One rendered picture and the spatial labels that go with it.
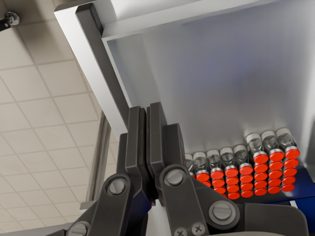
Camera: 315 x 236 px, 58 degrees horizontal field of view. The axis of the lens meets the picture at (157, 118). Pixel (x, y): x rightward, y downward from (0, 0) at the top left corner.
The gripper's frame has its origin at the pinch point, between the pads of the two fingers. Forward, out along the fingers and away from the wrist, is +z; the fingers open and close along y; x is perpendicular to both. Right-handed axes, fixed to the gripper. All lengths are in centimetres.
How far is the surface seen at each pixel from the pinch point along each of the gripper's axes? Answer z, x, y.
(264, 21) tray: 22.0, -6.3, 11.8
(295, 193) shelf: 22, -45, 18
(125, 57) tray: 22.0, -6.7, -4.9
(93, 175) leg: 42, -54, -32
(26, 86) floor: 110, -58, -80
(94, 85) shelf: 22.2, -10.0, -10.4
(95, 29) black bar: 20.2, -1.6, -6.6
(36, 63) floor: 110, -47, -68
